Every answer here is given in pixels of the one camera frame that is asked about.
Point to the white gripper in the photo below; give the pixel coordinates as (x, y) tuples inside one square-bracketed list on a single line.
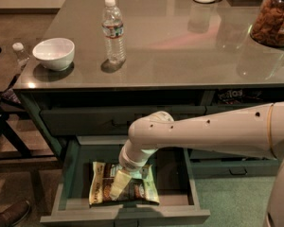
[(136, 164)]

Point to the clear jar of snacks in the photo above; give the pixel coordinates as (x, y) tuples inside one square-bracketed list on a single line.
[(268, 28)]

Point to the open grey middle drawer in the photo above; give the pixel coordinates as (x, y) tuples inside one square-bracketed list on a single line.
[(178, 206)]

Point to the brown chip bag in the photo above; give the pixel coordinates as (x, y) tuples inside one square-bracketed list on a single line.
[(137, 189)]

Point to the dark wooden side table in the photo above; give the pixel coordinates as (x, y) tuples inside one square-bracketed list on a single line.
[(10, 104)]

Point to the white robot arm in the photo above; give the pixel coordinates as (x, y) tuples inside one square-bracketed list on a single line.
[(255, 132)]

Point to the brown leather shoe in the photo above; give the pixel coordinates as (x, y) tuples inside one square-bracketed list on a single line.
[(14, 214)]

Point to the dark snack bag in drawer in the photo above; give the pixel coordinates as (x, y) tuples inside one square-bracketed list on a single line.
[(238, 96)]

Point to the white ceramic bowl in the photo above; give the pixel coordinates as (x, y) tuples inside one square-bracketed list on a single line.
[(55, 54)]

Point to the grey top left drawer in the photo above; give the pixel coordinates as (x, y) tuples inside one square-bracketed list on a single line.
[(107, 120)]

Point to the clear plastic water bottle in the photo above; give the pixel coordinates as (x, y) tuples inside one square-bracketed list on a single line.
[(113, 30)]

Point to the small bottle on side table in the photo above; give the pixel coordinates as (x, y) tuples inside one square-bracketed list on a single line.
[(21, 54)]

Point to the grey bottom right drawer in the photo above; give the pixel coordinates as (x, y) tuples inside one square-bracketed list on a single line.
[(234, 169)]

